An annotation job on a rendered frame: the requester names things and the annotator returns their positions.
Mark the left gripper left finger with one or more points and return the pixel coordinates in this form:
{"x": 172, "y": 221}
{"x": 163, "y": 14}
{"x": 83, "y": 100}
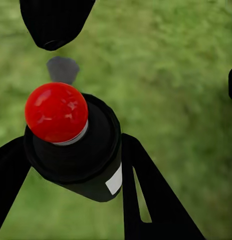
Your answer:
{"x": 14, "y": 167}

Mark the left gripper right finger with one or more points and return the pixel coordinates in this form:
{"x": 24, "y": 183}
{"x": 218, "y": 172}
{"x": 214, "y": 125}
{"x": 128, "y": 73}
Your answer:
{"x": 170, "y": 220}

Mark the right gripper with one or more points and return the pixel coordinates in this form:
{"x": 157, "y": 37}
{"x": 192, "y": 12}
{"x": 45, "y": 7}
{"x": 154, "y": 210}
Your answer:
{"x": 54, "y": 23}

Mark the pesticide atomizer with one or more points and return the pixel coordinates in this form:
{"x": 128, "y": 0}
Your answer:
{"x": 73, "y": 139}

